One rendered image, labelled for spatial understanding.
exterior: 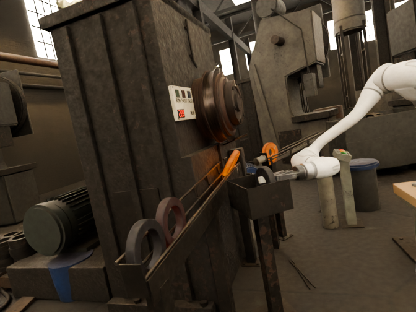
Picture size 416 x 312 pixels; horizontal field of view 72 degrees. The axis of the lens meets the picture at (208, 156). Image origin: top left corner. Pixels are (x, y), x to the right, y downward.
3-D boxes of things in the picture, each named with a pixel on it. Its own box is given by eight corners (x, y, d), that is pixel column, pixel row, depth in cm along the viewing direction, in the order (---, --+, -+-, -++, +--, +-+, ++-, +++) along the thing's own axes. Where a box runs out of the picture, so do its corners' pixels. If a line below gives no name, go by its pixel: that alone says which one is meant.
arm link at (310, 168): (306, 177, 152) (297, 179, 150) (305, 160, 151) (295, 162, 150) (317, 179, 143) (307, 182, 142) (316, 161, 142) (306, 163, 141)
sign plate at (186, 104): (174, 121, 147) (168, 86, 145) (193, 119, 172) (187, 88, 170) (178, 121, 147) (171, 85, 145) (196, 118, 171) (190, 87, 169)
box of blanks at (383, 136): (351, 183, 348) (343, 119, 339) (327, 171, 430) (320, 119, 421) (441, 168, 338) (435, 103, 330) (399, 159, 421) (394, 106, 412)
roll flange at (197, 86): (195, 149, 172) (180, 69, 167) (218, 140, 216) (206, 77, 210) (211, 147, 168) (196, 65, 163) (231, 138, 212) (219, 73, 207)
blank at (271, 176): (269, 170, 131) (275, 169, 132) (253, 164, 146) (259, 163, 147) (272, 202, 134) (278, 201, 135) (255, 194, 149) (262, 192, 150)
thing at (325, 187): (324, 229, 236) (314, 167, 230) (322, 223, 247) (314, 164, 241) (339, 228, 232) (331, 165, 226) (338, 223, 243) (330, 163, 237)
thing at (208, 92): (211, 147, 168) (196, 65, 163) (231, 138, 212) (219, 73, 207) (221, 145, 166) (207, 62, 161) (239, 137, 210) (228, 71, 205)
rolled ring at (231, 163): (242, 145, 181) (238, 143, 181) (229, 166, 170) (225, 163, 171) (236, 163, 195) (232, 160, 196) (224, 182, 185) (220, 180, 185)
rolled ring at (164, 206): (179, 189, 113) (172, 190, 114) (158, 209, 96) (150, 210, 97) (190, 232, 117) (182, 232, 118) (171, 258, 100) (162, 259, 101)
